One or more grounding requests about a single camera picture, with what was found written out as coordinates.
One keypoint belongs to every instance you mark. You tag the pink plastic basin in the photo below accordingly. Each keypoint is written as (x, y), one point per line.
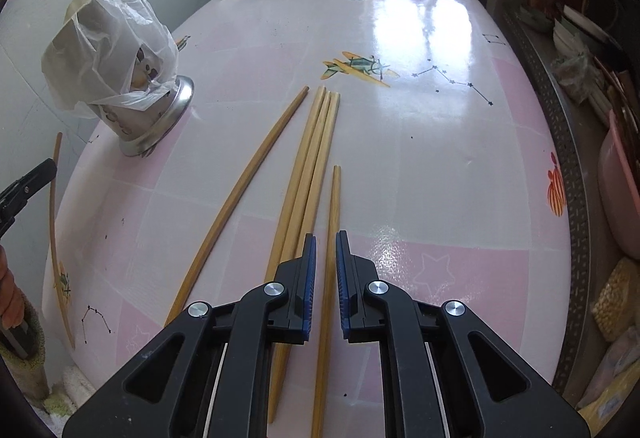
(620, 198)

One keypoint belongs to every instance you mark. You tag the yellow plastic bag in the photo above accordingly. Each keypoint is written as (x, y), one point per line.
(615, 378)

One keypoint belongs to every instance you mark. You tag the metal utensil holder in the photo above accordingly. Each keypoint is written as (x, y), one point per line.
(150, 128)

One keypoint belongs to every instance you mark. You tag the person's left forearm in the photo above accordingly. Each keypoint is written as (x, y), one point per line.
(30, 358)

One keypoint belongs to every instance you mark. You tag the bag of corn kernels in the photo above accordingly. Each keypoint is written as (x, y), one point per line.
(617, 303)

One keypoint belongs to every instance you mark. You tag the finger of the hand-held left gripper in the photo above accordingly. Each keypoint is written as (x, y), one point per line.
(35, 183)

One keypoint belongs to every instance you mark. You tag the clear crumpled plastic bag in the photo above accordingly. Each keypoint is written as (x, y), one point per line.
(570, 73)

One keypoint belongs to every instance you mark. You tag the perforated metal rack shelf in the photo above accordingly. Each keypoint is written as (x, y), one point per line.
(575, 218)

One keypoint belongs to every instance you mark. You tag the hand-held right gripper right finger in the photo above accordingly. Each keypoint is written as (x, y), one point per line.
(341, 298)

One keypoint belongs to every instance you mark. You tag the white plastic bag liner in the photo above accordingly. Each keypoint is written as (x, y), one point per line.
(110, 48)

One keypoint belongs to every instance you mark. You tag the person's left hand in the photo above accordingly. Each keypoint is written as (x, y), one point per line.
(9, 298)

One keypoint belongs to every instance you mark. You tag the white fluffy clothing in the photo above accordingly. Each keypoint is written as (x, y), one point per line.
(70, 393)

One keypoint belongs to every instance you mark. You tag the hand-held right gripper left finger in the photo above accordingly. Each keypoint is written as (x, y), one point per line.
(309, 298)

